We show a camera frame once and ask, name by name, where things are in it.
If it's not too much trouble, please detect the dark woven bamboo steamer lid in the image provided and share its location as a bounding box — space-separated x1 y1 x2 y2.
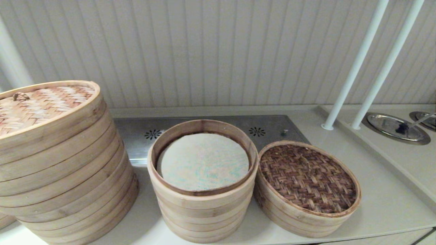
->
257 141 361 220

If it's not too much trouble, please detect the white cloth steamer liner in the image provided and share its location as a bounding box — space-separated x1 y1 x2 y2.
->
157 133 250 192

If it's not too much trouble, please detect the shallow slatted bamboo steamer tray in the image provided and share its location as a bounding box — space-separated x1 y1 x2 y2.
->
255 180 354 239

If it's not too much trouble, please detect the large bamboo steamer stack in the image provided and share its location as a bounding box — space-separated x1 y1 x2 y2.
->
0 99 139 245

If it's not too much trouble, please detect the large light woven steamer lid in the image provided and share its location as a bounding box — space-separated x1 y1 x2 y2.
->
0 80 107 165

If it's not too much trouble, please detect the stainless steel steam plate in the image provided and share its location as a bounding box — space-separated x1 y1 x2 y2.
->
114 115 311 168

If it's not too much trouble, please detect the white metal pole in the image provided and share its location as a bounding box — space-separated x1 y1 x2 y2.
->
351 0 425 130
321 0 390 131

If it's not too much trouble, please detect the round metal dish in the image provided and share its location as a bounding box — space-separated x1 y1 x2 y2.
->
409 111 436 132
363 112 431 146

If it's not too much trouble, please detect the metal ladle with black head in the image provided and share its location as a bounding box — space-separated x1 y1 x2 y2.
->
395 112 436 135

